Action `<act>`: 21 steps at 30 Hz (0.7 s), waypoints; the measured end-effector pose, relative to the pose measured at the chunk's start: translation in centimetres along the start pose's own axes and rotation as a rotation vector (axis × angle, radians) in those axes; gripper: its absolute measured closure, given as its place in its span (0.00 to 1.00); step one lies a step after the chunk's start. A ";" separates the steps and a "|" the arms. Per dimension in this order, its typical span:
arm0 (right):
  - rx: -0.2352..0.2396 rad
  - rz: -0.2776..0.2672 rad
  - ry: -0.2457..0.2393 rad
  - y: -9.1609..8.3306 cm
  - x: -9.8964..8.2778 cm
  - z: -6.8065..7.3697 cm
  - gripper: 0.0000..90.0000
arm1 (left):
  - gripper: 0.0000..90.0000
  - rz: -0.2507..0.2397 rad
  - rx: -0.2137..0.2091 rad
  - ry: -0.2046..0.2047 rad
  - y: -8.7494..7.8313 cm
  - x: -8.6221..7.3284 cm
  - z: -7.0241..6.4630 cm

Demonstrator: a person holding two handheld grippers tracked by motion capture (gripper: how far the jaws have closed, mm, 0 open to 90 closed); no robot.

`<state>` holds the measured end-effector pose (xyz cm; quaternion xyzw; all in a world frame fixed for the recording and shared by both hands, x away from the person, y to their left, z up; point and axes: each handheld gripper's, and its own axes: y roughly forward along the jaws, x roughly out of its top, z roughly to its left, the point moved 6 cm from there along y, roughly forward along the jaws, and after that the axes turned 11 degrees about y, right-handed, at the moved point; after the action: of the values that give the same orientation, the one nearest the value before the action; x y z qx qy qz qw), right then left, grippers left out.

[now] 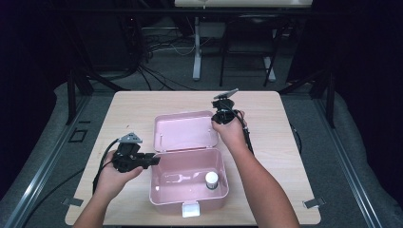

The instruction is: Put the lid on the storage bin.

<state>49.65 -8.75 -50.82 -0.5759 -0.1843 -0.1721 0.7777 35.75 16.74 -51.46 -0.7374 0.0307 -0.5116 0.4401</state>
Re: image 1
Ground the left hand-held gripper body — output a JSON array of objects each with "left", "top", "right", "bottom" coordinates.
[{"left": 111, "top": 132, "right": 148, "bottom": 174}]

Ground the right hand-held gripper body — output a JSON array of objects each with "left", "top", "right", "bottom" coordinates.
[{"left": 211, "top": 88, "right": 240, "bottom": 125}]

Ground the white capped medicine bottle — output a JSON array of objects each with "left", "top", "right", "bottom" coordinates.
[{"left": 204, "top": 170, "right": 220, "bottom": 191}]

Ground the person's right hand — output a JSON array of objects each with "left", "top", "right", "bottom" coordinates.
[{"left": 211, "top": 109, "right": 252, "bottom": 155}]

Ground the person's left hand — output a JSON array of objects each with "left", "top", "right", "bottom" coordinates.
[{"left": 94, "top": 150, "right": 144, "bottom": 200}]

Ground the black chair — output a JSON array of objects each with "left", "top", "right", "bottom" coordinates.
[{"left": 219, "top": 12, "right": 287, "bottom": 88}]

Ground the black metal stand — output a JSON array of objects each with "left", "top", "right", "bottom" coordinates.
[
  {"left": 278, "top": 68, "right": 337, "bottom": 129},
  {"left": 65, "top": 69, "right": 96, "bottom": 126}
]

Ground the white desk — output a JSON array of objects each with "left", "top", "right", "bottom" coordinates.
[{"left": 174, "top": 0, "right": 314, "bottom": 83}]

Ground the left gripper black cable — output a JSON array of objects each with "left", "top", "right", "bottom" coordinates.
[{"left": 91, "top": 138, "right": 121, "bottom": 195}]

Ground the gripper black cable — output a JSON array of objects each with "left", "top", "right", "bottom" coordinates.
[
  {"left": 91, "top": 138, "right": 121, "bottom": 195},
  {"left": 233, "top": 108, "right": 256, "bottom": 157}
]

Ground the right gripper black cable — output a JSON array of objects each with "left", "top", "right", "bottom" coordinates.
[{"left": 233, "top": 108, "right": 256, "bottom": 157}]

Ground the metal table bracket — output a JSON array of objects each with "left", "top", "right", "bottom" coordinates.
[
  {"left": 302, "top": 197, "right": 326, "bottom": 210},
  {"left": 61, "top": 197, "right": 85, "bottom": 207}
]

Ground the black floor cable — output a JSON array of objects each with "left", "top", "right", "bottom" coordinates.
[{"left": 22, "top": 167, "right": 86, "bottom": 228}]

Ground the aluminium floor rail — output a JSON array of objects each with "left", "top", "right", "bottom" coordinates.
[
  {"left": 2, "top": 94, "right": 93, "bottom": 228},
  {"left": 312, "top": 97, "right": 385, "bottom": 228}
]

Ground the bundle of floor cables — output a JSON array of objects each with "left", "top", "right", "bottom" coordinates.
[{"left": 131, "top": 27, "right": 198, "bottom": 92}]

